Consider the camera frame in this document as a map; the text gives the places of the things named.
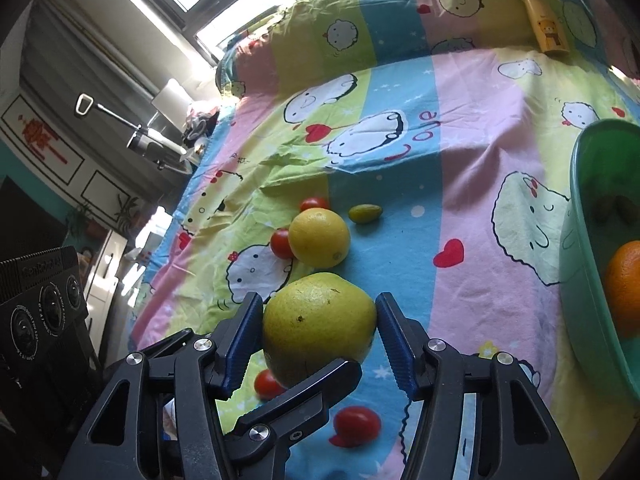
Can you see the yellow lemon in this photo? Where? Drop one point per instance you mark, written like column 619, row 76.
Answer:
column 320, row 237

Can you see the red cherry tomato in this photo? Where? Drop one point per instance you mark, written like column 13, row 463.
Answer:
column 314, row 204
column 267, row 384
column 355, row 425
column 280, row 243

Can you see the yellow bear print bottle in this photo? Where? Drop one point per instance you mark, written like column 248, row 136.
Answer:
column 547, row 27

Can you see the yellow-green lemon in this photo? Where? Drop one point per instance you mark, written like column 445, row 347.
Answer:
column 320, row 320

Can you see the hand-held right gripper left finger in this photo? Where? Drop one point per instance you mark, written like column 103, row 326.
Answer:
column 245, row 340

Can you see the upright vacuum cleaner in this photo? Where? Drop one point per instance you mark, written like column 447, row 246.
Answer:
column 145, row 140

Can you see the white air purifier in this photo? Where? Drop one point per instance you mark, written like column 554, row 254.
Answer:
column 172, row 95

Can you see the green leafy plant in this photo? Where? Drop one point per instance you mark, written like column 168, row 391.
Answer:
column 126, row 211

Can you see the white framed wall panel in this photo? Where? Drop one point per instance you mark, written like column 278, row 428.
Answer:
column 105, row 195

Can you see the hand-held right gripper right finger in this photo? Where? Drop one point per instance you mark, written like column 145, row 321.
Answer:
column 395, row 345

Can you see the framed cross-stitch picture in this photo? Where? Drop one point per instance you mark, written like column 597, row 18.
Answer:
column 40, row 135

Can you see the white carton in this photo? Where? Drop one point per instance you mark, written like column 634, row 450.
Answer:
column 155, row 230

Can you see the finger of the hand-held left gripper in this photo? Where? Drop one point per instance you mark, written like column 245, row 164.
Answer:
column 305, row 400

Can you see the cartoon print bedsheet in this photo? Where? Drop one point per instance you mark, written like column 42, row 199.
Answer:
column 450, row 160

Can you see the green olive fruit right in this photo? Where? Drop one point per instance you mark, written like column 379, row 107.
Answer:
column 365, row 213

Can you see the green plastic bowl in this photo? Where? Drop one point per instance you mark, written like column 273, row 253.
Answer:
column 585, row 240

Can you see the cartoon print pillow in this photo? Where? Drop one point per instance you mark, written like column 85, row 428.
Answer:
column 390, row 20

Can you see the pile of clothes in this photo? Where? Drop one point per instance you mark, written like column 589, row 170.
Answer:
column 200, row 125

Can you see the large orange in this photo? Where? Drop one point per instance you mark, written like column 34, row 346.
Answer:
column 625, row 290

